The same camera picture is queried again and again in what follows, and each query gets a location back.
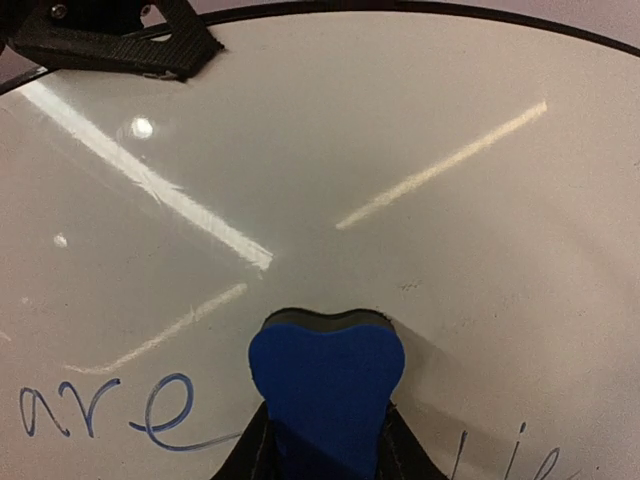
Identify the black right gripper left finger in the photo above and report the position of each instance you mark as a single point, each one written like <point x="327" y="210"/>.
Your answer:
<point x="255" y="456"/>

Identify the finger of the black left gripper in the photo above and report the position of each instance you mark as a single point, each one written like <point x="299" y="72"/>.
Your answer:
<point x="104" y="36"/>

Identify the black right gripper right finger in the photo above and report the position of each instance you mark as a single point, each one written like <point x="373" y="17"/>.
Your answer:
<point x="400" y="454"/>

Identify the blue whiteboard eraser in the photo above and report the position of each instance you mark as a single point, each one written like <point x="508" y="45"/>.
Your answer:
<point x="327" y="380"/>

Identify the white whiteboard black frame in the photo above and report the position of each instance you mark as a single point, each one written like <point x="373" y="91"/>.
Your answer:
<point x="472" y="176"/>

